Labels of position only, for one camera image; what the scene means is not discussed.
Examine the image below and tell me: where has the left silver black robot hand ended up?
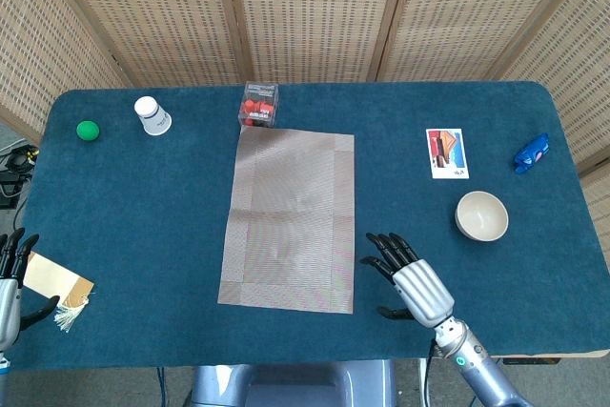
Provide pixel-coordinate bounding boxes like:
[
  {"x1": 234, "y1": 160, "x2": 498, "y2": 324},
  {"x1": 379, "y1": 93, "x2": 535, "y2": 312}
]
[{"x1": 0, "y1": 228, "x2": 61, "y2": 354}]

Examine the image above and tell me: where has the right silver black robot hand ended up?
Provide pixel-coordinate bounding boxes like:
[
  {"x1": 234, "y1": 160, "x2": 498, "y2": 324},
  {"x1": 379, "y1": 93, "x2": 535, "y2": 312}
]
[{"x1": 359, "y1": 232, "x2": 456, "y2": 330}]

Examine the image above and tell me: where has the cream ceramic bowl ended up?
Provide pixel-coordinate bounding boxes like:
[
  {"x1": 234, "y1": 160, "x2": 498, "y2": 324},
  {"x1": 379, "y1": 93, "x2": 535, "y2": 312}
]
[{"x1": 455, "y1": 190, "x2": 510, "y2": 242}]

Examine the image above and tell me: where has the beige woven placemat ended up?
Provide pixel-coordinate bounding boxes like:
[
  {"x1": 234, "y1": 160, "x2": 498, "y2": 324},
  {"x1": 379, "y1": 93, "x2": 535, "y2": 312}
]
[{"x1": 217, "y1": 126, "x2": 356, "y2": 315}]

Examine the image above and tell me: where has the brown white bookmark with tassel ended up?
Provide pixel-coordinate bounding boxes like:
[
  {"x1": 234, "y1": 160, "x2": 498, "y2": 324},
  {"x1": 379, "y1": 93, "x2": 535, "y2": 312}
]
[{"x1": 22, "y1": 254, "x2": 95, "y2": 335}]

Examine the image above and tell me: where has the white table leg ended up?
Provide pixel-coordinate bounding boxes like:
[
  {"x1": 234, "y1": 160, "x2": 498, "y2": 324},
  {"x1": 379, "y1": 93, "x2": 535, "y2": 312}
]
[{"x1": 417, "y1": 357, "x2": 429, "y2": 407}]

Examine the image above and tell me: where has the photo card with white border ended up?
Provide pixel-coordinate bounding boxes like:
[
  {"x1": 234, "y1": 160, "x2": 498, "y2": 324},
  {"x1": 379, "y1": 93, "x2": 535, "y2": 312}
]
[{"x1": 425, "y1": 128, "x2": 471, "y2": 180}]

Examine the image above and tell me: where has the blue-grey robot torso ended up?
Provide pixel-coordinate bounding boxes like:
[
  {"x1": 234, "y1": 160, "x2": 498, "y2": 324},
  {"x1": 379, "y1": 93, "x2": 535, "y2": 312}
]
[{"x1": 183, "y1": 362, "x2": 397, "y2": 407}]

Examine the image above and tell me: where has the blue felt table cover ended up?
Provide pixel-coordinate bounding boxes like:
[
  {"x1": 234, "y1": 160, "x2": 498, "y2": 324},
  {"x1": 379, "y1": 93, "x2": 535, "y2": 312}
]
[{"x1": 0, "y1": 81, "x2": 602, "y2": 373}]

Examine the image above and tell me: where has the blue snack packet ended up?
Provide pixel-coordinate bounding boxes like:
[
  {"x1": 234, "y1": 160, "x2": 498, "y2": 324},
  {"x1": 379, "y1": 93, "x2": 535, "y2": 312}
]
[{"x1": 513, "y1": 132, "x2": 550, "y2": 175}]

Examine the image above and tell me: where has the green ball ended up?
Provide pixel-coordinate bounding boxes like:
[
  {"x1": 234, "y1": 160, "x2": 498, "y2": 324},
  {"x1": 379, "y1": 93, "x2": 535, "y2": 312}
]
[{"x1": 75, "y1": 120, "x2": 101, "y2": 143}]

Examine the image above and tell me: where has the white paper cup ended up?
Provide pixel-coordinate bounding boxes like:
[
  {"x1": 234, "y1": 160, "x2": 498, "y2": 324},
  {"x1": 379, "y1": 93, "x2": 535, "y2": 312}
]
[{"x1": 133, "y1": 95, "x2": 173, "y2": 137}]

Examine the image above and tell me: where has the clear box with red pieces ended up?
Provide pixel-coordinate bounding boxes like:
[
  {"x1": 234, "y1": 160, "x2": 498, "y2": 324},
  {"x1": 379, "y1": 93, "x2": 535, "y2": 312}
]
[{"x1": 237, "y1": 81, "x2": 280, "y2": 130}]

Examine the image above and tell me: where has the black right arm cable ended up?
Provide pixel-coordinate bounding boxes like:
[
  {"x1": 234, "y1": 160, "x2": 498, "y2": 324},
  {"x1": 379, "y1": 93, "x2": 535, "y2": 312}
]
[{"x1": 424, "y1": 338, "x2": 437, "y2": 407}]

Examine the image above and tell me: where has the black floor cables bundle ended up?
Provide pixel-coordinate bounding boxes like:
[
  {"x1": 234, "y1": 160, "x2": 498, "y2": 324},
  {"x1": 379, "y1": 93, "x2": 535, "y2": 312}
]
[{"x1": 0, "y1": 143, "x2": 40, "y2": 211}]

